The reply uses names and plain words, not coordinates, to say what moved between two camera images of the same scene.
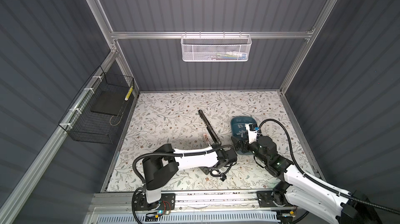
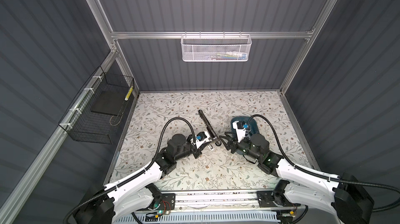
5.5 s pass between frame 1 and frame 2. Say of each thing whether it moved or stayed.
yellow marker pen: stayed
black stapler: stayed
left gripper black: moved
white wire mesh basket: stayed
